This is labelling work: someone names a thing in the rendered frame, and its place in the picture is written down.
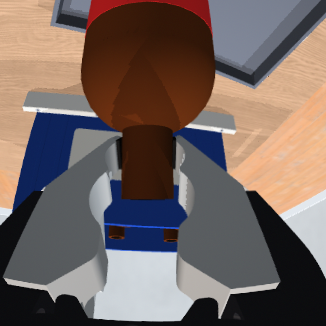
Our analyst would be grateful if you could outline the grey flat bar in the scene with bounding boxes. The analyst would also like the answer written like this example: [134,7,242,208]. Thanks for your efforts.
[23,91,237,134]

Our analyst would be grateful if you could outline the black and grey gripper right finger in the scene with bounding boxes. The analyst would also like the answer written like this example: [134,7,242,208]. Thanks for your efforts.
[172,135,326,326]

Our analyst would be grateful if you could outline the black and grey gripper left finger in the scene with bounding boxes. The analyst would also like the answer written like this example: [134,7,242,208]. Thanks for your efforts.
[0,136,122,321]

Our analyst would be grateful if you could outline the grey rectangular tray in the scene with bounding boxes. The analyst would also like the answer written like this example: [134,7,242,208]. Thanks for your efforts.
[50,0,326,90]

